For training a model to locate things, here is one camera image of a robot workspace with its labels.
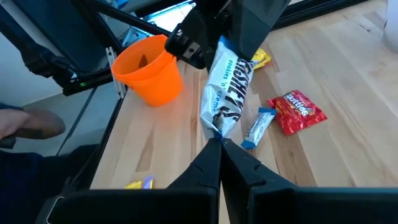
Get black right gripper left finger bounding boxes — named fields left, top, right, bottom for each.
left=167, top=139, right=222, bottom=224

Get orange plastic bucket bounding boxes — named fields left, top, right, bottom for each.
left=111, top=34, right=184, bottom=108

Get white blue Hershey's candy bar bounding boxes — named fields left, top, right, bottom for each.
left=241, top=107, right=278, bottom=149
left=199, top=35, right=254, bottom=139

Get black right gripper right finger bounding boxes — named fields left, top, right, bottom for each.
left=222, top=139, right=298, bottom=224

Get person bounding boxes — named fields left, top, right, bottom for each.
left=0, top=102, right=103, bottom=224

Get yellow Sour Patch candy packet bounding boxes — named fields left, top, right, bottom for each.
left=251, top=48, right=273, bottom=70
left=124, top=175, right=155, bottom=190

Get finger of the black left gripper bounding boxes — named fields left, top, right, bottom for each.
left=164, top=6, right=223, bottom=70
left=231, top=0, right=292, bottom=62

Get white paper sheets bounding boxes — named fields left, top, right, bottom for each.
left=146, top=1, right=197, bottom=32

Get silver frame bracket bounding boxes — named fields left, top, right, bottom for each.
left=105, top=46, right=128, bottom=100

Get red Skittles candy packet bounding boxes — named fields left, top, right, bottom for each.
left=267, top=89, right=328, bottom=136

